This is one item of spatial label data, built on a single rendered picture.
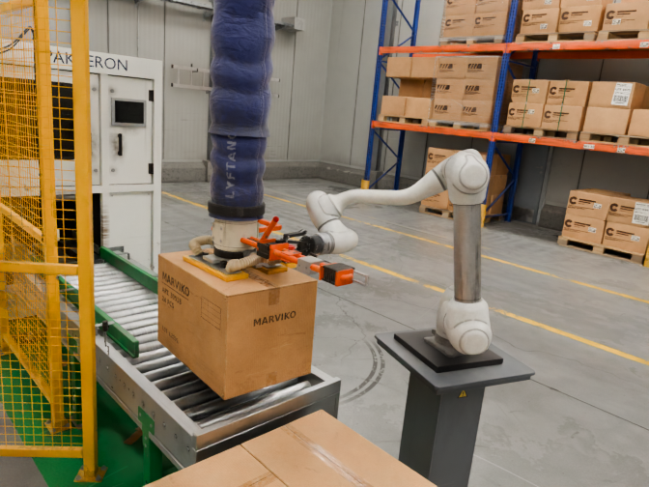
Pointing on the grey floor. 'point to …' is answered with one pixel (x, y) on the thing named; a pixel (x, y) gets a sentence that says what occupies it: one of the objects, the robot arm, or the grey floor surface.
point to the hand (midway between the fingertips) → (275, 249)
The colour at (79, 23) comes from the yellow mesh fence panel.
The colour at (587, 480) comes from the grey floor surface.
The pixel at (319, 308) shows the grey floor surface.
